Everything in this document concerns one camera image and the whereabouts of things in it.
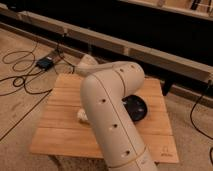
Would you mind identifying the dark round bowl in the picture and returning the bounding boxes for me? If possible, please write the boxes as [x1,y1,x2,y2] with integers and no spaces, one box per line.
[122,95,148,122]

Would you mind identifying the blue black power box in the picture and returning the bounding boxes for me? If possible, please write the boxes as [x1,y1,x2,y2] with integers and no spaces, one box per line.
[36,57,54,71]

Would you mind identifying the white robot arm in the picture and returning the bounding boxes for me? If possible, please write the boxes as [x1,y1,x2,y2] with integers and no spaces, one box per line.
[75,55,158,171]

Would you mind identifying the wooden table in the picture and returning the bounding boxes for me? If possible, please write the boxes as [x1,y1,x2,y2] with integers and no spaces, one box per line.
[30,74,179,165]

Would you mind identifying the black floor cable right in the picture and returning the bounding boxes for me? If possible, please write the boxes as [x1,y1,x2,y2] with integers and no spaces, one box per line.
[189,79,213,167]

